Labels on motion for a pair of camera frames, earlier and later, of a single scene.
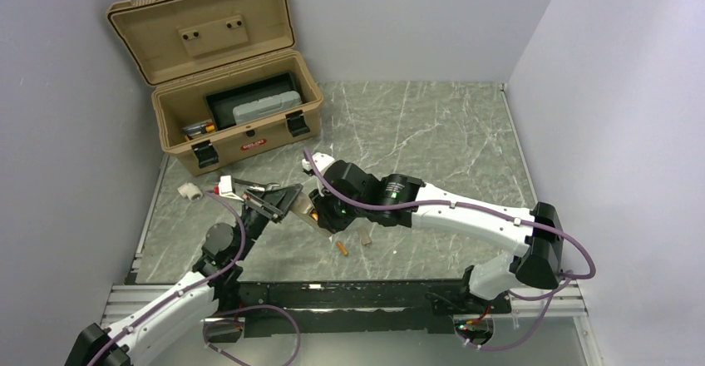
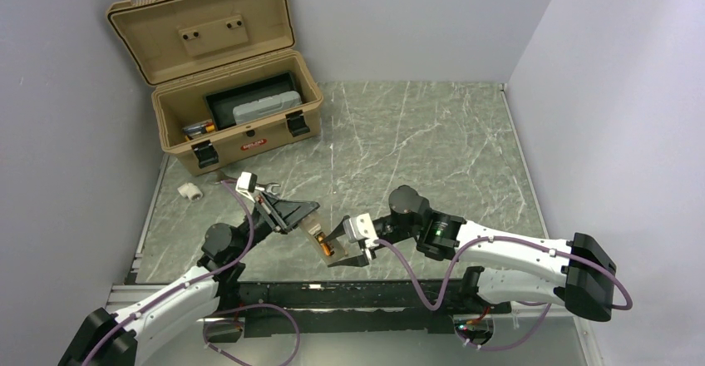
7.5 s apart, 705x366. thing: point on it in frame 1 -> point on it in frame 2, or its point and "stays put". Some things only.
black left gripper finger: [282, 197] -> [291, 211]
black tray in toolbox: [221, 103] stays put
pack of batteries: [194, 130] stays put
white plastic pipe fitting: [190, 190] stays put
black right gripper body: [336, 212] -> [395, 233]
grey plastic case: [266, 106] stays put
